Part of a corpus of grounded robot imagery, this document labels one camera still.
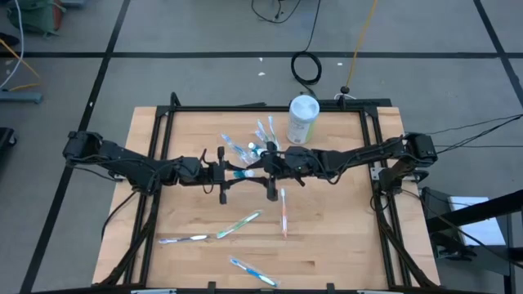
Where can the green toothbrush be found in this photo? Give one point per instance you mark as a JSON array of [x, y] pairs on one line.
[[273, 128], [239, 224]]

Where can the white wipes canister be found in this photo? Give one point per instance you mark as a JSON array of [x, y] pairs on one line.
[[303, 116]]

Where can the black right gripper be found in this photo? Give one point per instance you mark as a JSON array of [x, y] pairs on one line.
[[296, 163]]

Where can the black caster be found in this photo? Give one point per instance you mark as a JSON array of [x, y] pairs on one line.
[[6, 139]]

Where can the silver frame bracket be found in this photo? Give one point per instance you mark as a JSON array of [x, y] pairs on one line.
[[153, 291], [380, 291]]

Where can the black frame clamp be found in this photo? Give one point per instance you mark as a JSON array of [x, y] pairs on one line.
[[211, 286], [331, 286]]

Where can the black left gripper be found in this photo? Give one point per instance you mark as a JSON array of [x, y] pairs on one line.
[[212, 173]]

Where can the white box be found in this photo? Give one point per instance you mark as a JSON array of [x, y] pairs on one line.
[[476, 222]]

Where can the blue toothbrush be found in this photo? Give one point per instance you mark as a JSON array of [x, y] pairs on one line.
[[253, 273], [233, 145]]

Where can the purple toothbrush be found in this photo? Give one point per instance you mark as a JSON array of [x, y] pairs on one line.
[[192, 238]]

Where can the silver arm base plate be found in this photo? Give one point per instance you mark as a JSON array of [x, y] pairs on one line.
[[375, 173]]

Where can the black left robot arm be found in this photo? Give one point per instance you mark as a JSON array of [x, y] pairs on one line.
[[122, 157]]

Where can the black frame hook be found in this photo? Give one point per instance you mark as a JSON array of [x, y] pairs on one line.
[[175, 99]]

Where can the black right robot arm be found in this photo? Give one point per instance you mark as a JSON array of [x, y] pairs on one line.
[[359, 155]]

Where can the grey stand foot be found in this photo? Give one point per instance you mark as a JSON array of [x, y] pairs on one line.
[[20, 97]]

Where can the black stand beam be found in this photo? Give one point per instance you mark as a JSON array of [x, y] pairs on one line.
[[474, 212]]

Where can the green bag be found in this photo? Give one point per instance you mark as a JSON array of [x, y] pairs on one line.
[[37, 16]]

